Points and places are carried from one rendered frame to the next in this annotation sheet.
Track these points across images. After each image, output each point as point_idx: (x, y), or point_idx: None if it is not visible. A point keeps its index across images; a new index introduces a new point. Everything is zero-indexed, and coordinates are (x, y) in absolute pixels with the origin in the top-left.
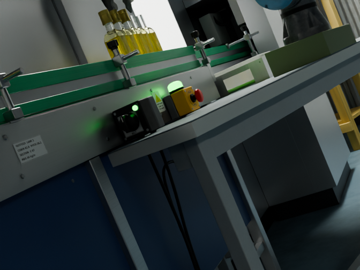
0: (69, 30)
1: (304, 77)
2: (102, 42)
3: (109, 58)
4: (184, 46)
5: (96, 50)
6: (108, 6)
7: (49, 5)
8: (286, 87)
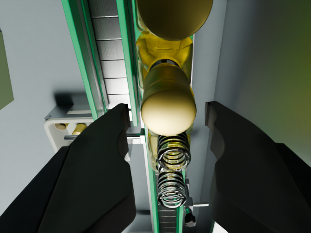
0: None
1: None
2: (301, 83)
3: (267, 63)
4: (86, 92)
5: (310, 0)
6: (251, 140)
7: None
8: None
